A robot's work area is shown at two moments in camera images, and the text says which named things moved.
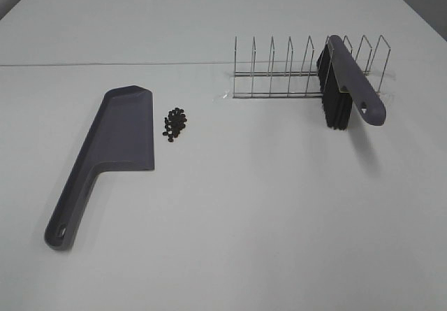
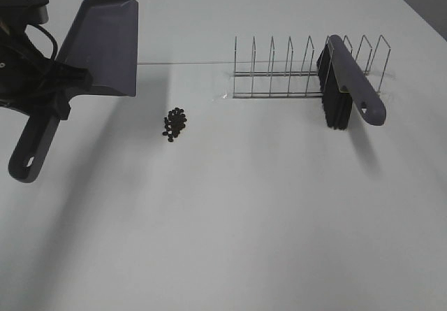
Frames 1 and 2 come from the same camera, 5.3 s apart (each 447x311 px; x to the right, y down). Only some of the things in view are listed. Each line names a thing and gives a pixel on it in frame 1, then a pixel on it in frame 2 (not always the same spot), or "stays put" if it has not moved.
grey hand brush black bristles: (343, 82) stays put
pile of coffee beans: (174, 123) stays put
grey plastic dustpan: (121, 138) → (103, 40)
